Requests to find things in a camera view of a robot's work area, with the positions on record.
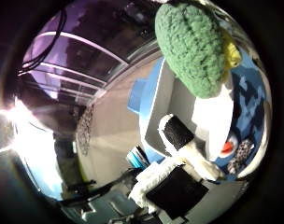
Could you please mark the green and yellow crochet toy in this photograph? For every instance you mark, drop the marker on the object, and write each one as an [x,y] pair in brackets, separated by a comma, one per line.
[191,49]

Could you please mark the white open container box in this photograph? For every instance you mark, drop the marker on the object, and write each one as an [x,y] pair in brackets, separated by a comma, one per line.
[210,121]

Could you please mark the blue table mat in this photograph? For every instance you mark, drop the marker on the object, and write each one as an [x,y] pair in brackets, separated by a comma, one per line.
[251,118]

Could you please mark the dark mesh strip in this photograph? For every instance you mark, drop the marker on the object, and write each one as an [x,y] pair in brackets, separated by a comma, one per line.
[84,130]

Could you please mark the white window frame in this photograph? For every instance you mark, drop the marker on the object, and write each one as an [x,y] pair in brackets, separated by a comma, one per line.
[70,38]

